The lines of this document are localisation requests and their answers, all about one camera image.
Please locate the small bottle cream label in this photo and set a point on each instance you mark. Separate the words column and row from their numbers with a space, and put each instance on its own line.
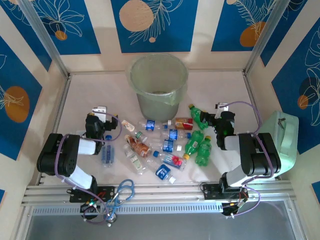
column 128, row 125

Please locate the clear bottle blue cap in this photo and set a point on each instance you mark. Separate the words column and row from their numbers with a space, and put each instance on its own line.
column 108, row 153

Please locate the clear bottle green label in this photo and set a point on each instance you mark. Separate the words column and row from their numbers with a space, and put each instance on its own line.
column 140, row 135

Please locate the brown tea bottle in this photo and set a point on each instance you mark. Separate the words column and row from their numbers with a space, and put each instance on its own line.
column 140, row 148

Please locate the blue-label bottle blue cap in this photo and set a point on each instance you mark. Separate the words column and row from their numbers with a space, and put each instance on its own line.
column 150, row 125

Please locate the clear bottle white-green label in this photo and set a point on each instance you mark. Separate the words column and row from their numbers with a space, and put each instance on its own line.
column 135, row 161

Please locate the large blue-label bottle white cap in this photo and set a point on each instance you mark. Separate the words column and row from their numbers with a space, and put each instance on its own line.
column 163, row 172

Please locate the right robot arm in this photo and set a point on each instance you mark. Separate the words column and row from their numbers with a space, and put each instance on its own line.
column 260, row 155

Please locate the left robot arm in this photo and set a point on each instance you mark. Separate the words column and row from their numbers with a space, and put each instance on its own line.
column 57, row 152

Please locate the translucent green waste bin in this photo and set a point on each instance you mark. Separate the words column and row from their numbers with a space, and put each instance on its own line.
column 157, row 110

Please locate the bottle with red flower label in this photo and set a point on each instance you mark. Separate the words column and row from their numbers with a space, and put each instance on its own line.
column 172, row 160

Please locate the small black clip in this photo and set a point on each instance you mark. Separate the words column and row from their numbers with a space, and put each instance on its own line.
column 282, row 121

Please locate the pale green plastic container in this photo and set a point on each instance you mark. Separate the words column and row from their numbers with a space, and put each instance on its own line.
column 287, row 140

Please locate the blue stethoscope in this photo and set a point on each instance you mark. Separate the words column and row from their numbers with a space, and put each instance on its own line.
column 111, row 219

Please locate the grey metal sheet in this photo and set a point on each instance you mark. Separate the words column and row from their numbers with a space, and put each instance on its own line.
column 175, row 227

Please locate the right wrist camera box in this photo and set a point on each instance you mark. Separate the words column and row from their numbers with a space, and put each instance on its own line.
column 222, row 106

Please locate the aluminium table side rail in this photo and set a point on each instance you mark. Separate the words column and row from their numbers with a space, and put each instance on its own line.
column 251, row 90
column 65, row 88

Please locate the aluminium mounting rail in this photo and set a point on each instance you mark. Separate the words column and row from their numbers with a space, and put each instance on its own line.
column 162, row 193

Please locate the aluminium frame post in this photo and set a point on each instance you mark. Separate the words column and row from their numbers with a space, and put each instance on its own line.
column 46, row 37
column 265, row 37

